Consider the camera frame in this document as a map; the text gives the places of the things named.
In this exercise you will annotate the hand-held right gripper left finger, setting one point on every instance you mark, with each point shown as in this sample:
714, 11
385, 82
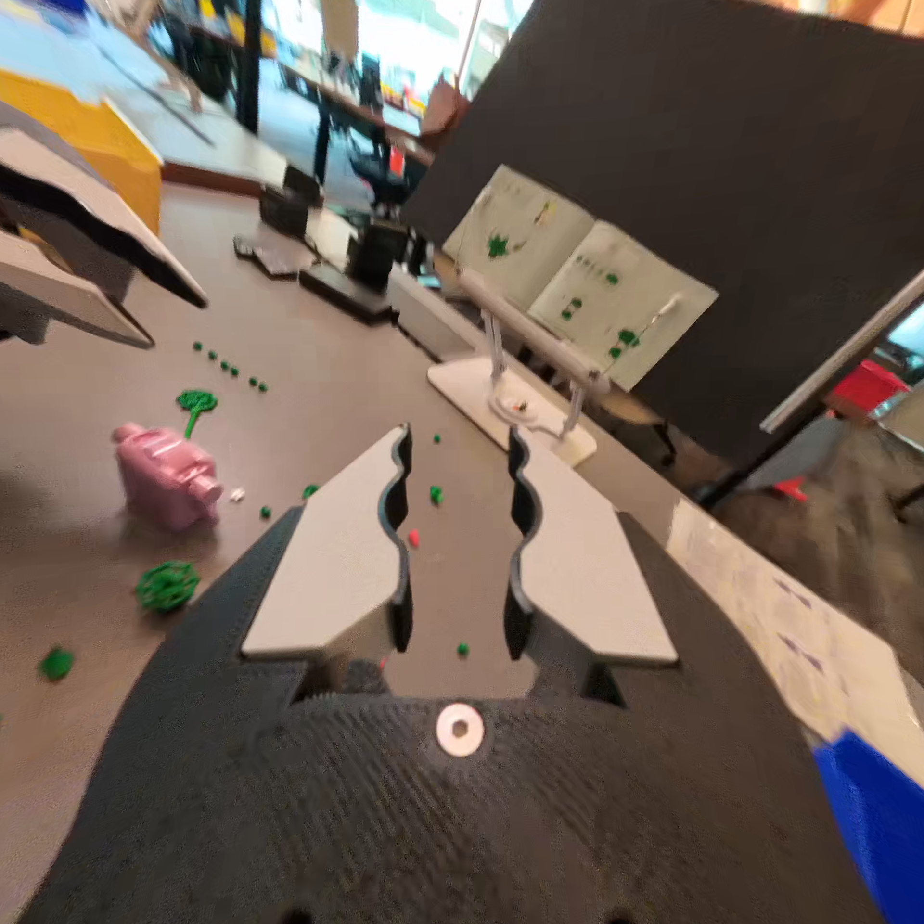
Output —
325, 570

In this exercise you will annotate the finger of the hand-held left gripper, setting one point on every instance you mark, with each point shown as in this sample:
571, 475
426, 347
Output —
72, 180
43, 289

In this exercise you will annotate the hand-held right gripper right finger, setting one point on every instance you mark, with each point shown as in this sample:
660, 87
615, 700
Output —
592, 577

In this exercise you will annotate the yellow storage bin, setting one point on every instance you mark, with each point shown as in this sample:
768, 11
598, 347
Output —
108, 144

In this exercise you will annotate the small toy tree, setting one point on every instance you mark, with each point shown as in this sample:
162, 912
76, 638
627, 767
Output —
167, 588

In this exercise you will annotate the pink brick-built toy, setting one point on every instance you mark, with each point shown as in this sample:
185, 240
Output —
166, 476

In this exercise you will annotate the green stem with web disc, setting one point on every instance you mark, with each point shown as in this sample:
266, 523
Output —
196, 399

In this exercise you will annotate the white book stand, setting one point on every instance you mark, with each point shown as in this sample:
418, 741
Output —
498, 390

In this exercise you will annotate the printed paper sheet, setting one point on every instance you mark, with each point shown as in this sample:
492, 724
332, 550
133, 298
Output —
794, 635

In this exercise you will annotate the black box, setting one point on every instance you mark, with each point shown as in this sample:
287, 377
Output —
375, 252
289, 206

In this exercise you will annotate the scattered small toy pieces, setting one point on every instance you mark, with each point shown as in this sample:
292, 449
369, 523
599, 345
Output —
56, 664

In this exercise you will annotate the red plastic crate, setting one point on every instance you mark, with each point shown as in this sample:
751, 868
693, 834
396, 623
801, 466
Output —
866, 386

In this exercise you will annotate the open instruction booklet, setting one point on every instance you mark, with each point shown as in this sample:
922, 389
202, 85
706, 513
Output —
541, 238

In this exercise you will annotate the blue storage bin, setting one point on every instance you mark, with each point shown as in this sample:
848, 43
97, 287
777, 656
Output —
881, 830

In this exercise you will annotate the black display board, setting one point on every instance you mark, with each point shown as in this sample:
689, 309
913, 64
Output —
722, 144

